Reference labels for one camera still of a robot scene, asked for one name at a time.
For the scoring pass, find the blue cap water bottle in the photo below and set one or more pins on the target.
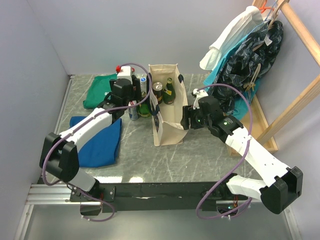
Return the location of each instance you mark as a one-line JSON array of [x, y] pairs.
[[143, 85]]

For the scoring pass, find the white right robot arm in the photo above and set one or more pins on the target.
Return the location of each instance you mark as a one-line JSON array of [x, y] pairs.
[[279, 186]]

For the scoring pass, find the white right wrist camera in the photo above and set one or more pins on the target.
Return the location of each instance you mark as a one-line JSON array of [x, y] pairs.
[[198, 94]]

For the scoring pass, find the wooden clothes rack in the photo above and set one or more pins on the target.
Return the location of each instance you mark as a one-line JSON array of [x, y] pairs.
[[286, 109]]

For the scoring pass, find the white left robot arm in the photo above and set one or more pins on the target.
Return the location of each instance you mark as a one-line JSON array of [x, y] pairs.
[[59, 155]]

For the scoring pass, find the dark patterned hanging shirt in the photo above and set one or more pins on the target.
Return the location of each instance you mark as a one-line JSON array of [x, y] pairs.
[[266, 44]]

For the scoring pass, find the aluminium frame rail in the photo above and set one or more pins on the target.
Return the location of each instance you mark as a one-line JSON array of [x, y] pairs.
[[41, 194]]

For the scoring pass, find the orange plastic hanger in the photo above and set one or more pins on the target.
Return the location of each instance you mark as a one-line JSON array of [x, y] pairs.
[[264, 7]]

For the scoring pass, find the red top beverage can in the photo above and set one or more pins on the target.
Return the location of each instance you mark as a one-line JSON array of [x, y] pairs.
[[132, 111]]

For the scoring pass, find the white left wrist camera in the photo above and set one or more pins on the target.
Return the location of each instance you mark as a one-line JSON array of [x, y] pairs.
[[124, 72]]

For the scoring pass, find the white hanging shirt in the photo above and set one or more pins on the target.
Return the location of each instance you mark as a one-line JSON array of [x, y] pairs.
[[237, 29]]

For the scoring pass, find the silver top beverage can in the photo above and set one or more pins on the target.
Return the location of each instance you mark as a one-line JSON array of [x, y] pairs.
[[157, 89]]

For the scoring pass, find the folded blue cloth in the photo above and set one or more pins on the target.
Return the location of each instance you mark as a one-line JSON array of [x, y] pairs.
[[102, 150]]

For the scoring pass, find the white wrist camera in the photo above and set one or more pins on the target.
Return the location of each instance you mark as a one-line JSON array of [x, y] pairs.
[[198, 94], [124, 72]]

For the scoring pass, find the beige canvas tote bag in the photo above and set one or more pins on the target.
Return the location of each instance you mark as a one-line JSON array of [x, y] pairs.
[[166, 118]]

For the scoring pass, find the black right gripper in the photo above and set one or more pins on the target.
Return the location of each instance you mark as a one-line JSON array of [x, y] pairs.
[[189, 113]]

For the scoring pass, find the green glass bottle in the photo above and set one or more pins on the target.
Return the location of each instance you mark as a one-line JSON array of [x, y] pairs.
[[143, 109], [169, 92]]

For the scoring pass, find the teal hanging shirt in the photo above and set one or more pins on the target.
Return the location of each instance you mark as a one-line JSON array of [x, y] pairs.
[[242, 105]]

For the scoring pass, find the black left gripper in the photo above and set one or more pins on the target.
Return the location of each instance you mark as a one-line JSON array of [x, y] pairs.
[[136, 94]]

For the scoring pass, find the folded green t-shirt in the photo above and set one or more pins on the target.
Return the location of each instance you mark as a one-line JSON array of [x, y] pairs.
[[99, 88]]

